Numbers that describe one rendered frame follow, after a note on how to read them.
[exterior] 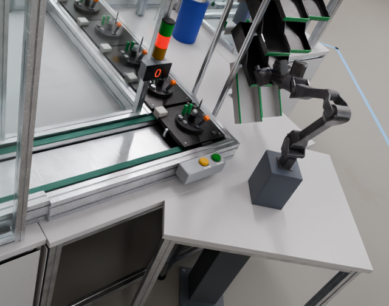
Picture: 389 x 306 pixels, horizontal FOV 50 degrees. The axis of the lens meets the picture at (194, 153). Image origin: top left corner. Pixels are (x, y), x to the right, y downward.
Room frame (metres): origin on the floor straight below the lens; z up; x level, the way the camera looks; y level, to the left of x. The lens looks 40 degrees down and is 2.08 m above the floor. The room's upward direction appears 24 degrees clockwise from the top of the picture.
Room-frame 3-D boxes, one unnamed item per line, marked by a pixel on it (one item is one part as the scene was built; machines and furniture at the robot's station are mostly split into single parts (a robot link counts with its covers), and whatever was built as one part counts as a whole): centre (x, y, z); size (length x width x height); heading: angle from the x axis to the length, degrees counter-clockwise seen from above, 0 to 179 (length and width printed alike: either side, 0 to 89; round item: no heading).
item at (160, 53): (1.42, 0.28, 1.28); 0.05 x 0.05 x 0.05
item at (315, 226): (1.44, -0.34, 0.84); 0.90 x 0.70 x 0.03; 108
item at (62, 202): (1.19, 0.11, 0.91); 0.89 x 0.06 x 0.11; 144
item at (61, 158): (1.28, 0.27, 0.91); 0.84 x 0.28 x 0.10; 144
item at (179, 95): (1.66, 0.28, 1.01); 0.24 x 0.24 x 0.13; 54
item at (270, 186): (1.39, -0.36, 0.96); 0.14 x 0.14 x 0.20; 18
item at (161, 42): (1.42, 0.28, 1.33); 0.05 x 0.05 x 0.05
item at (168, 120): (1.50, 0.07, 0.96); 0.24 x 0.24 x 0.02; 54
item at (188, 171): (1.31, -0.05, 0.93); 0.21 x 0.07 x 0.06; 144
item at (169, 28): (1.42, 0.28, 1.38); 0.05 x 0.05 x 0.05
